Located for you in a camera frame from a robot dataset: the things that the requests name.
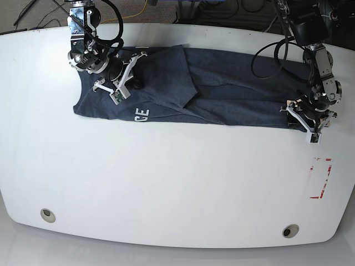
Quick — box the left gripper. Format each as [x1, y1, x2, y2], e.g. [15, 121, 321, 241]
[280, 98, 337, 134]

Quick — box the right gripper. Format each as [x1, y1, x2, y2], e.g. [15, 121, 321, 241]
[92, 51, 148, 94]

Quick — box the dark blue t-shirt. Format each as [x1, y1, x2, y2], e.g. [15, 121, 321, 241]
[73, 45, 308, 129]

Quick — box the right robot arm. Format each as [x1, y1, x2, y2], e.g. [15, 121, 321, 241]
[67, 1, 147, 102]

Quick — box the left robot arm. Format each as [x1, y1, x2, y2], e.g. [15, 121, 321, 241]
[136, 12, 342, 139]

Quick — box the red tape rectangle marking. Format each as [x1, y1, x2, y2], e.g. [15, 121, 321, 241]
[307, 157, 333, 200]

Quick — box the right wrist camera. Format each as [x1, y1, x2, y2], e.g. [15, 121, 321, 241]
[109, 87, 131, 105]

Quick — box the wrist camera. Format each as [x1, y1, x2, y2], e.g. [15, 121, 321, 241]
[306, 132, 322, 144]
[109, 87, 131, 105]

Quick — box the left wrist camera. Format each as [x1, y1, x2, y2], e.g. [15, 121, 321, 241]
[306, 132, 322, 144]

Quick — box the yellow cable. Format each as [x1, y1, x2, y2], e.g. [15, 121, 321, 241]
[99, 0, 148, 24]

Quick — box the right table cable grommet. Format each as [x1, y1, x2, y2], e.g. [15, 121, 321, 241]
[282, 224, 300, 238]

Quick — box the table cable grommet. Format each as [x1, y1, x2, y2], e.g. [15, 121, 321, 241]
[40, 209, 56, 223]
[282, 224, 300, 238]

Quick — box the left table cable grommet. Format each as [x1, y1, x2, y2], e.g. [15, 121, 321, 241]
[40, 209, 56, 223]

